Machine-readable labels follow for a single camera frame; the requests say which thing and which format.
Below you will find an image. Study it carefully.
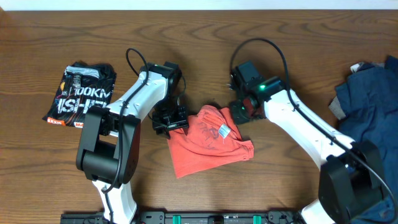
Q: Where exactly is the red printed t-shirt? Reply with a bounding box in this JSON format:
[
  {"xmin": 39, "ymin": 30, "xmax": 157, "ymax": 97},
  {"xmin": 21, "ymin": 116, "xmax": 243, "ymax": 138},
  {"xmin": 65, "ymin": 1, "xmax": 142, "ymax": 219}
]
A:
[{"xmin": 167, "ymin": 105, "xmax": 254, "ymax": 178}]

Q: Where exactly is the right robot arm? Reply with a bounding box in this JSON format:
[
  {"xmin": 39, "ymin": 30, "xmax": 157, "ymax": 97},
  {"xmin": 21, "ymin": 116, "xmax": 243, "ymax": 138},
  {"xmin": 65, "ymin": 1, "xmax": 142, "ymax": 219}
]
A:
[{"xmin": 230, "ymin": 62, "xmax": 390, "ymax": 223}]

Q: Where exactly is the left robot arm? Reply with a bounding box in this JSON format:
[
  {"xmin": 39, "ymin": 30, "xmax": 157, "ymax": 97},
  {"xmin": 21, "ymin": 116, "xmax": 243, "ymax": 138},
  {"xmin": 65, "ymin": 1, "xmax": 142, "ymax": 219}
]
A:
[{"xmin": 76, "ymin": 62, "xmax": 188, "ymax": 223}]

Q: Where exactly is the black folded printed shirt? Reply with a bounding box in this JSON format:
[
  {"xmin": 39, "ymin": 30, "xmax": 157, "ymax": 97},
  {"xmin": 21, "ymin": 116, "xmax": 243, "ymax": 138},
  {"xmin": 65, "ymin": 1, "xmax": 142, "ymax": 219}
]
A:
[{"xmin": 43, "ymin": 61, "xmax": 117, "ymax": 128}]

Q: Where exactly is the navy blue garment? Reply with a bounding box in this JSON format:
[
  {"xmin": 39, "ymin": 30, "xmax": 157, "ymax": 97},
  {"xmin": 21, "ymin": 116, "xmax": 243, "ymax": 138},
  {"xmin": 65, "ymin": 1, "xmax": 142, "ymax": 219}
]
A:
[{"xmin": 335, "ymin": 55, "xmax": 398, "ymax": 224}]

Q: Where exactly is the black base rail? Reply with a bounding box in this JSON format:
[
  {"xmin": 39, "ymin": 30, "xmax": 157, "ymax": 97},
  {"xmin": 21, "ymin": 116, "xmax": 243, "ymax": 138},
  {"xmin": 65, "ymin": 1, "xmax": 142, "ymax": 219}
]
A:
[{"xmin": 60, "ymin": 210, "xmax": 307, "ymax": 224}]

